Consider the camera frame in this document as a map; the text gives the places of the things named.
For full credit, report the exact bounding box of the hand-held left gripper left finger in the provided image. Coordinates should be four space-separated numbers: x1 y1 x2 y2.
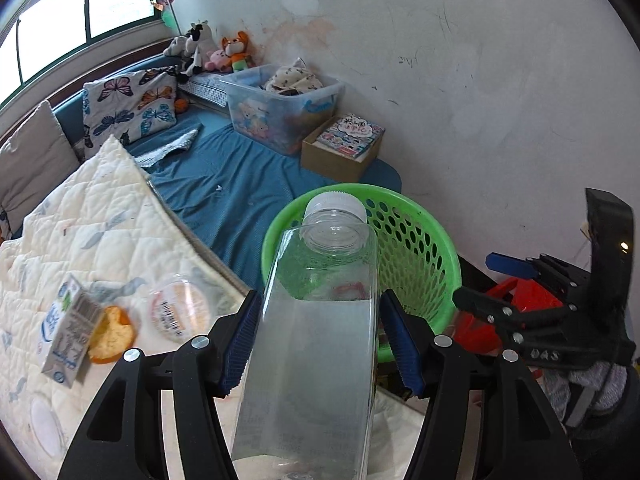
57 290 263 480

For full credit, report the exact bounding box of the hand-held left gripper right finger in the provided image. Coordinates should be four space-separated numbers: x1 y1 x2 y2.
380 289 583 480

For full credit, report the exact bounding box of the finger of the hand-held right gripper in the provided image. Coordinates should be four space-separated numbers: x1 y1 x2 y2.
485 252 566 282
452 285 548 332

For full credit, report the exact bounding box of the clear plastic bottle white cap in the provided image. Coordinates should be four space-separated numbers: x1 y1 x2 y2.
230 191 379 480

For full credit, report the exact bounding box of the green plastic basket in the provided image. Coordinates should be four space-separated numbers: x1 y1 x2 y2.
261 183 462 366

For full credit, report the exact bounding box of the person's right hand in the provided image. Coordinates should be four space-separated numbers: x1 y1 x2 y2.
542 360 628 428

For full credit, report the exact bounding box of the red plastic stool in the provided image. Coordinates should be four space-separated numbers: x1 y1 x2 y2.
452 275 566 361

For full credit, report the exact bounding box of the small clear pudding cup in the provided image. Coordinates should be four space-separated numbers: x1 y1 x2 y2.
148 275 217 343

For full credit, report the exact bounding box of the orange peel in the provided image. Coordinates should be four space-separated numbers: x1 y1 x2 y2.
88 306 136 365

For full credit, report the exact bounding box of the blue mattress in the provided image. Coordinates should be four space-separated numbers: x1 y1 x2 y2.
50 55 403 291

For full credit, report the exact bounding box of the white quilted mat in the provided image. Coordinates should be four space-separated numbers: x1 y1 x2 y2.
0 135 426 480

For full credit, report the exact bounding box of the small drink carton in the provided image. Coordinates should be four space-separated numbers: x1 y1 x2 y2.
40 275 106 389

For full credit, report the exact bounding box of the cardboard box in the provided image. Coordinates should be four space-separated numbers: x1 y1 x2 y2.
301 114 386 184

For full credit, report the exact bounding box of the colourful picture book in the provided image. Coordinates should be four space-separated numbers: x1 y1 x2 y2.
315 114 386 162

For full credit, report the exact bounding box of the grey patterned cloth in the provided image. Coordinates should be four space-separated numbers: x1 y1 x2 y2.
131 127 202 169

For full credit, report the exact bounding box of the clear plastic storage box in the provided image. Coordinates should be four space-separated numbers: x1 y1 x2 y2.
219 62 346 156

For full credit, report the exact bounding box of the folded patterned blanket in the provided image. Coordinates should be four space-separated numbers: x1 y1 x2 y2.
177 72 236 109

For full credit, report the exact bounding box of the butterfly print pillow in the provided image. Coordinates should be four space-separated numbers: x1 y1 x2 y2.
81 70 179 161

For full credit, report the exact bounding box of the patterned cloth in box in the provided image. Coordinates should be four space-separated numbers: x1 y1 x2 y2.
264 57 326 96

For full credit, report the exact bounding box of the grey cushion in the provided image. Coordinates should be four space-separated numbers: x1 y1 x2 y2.
0 100 81 233

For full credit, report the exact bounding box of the pink plush toy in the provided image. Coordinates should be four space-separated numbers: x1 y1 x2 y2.
202 49 234 72

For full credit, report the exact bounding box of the orange fox plush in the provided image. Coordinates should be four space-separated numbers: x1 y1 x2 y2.
221 31 252 73

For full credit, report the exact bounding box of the black white cow plush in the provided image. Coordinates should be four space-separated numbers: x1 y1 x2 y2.
179 20 217 86

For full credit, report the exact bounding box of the green pinwheel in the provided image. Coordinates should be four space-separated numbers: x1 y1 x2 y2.
150 0 184 32

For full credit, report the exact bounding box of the green framed window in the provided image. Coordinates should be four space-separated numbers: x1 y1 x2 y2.
0 0 164 106

